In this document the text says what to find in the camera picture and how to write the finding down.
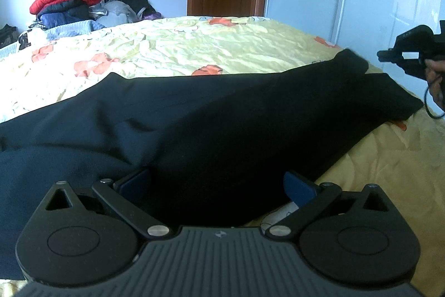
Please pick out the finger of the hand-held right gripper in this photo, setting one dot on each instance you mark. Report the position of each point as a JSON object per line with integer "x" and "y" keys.
{"x": 391, "y": 55}

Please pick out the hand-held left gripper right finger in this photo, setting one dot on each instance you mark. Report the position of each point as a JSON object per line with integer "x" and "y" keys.
{"x": 299, "y": 189}

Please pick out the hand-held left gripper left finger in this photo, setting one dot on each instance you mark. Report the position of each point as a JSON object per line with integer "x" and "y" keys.
{"x": 134, "y": 185}

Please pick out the black pants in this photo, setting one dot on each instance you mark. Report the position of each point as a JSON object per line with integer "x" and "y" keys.
{"x": 208, "y": 126}

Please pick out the person's right hand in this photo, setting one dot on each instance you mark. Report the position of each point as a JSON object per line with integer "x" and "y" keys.
{"x": 436, "y": 76}

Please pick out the yellow carrot print blanket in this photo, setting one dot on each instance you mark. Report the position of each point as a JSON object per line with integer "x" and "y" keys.
{"x": 173, "y": 46}

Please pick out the purple cloth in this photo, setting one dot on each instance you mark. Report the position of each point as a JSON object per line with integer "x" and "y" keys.
{"x": 153, "y": 16}

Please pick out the black and white patterned cloth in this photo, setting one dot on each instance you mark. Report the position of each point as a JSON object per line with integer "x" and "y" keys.
{"x": 24, "y": 41}

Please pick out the black bag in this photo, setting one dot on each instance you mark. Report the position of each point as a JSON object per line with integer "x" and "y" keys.
{"x": 137, "y": 1}

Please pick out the dark camouflage bag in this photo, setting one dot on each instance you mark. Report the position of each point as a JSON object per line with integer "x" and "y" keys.
{"x": 7, "y": 36}

